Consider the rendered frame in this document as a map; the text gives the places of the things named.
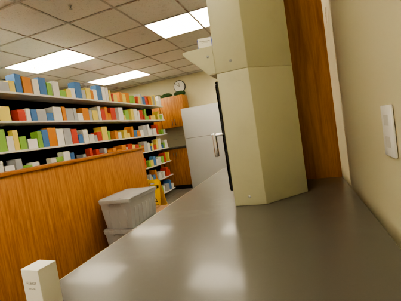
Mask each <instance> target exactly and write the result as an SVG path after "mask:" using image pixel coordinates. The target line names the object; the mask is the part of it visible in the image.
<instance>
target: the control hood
mask: <svg viewBox="0 0 401 301"><path fill-rule="evenodd" d="M182 55H183V57H185V58H186V59H187V60H189V61H190V62H192V63H193V64H194V65H196V66H197V67H198V68H200V69H202V70H203V71H204V72H205V73H207V74H208V75H210V76H212V77H213V78H215V79H217V72H216V67H215V59H214V51H213V46H208V47H204V48H200V49H197V50H192V51H188V52H185V53H183V54H182Z"/></svg>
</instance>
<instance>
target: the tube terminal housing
mask: <svg viewBox="0 0 401 301"><path fill-rule="evenodd" d="M206 5H207V10H208V18H209V26H210V31H211V38H212V46H213V51H214V59H215V67H216V72H217V81H218V89H219V94H220V101H221V109H222V114H223V122H224V130H225V135H226V143H227V151H228V156H229V163H230V171H231V176H232V184H233V192H234V197H235V205H236V206H240V205H260V204H269V203H271V202H275V201H278V200H282V199H285V198H289V197H291V196H294V195H298V194H301V193H305V192H308V188H307V179H306V170H305V165H304V156H303V147H302V141H301V133H300V123H299V118H298V109H297V100H296V95H295V86H294V77H293V71H292V63H291V53H290V48H289V39H288V30H287V25H286V16H285V7H284V1H283V0H206Z"/></svg>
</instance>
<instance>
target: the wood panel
mask: <svg viewBox="0 0 401 301"><path fill-rule="evenodd" d="M283 1H284V7H285V16H286V25H287V30H288V39H289V48H290V53H291V63H292V71H293V77H294V86H295V95H296V100H297V109H298V118H299V123H300V133H301V141H302V147H303V156H304V165H305V170H306V179H319V178H327V177H341V176H342V171H341V161H340V151H339V145H338V136H337V126H336V120H335V111H334V101H333V96H332V86H331V77H330V71H329V62H328V52H327V46H326V36H325V27H324V21H323V12H322V2H321V0H283Z"/></svg>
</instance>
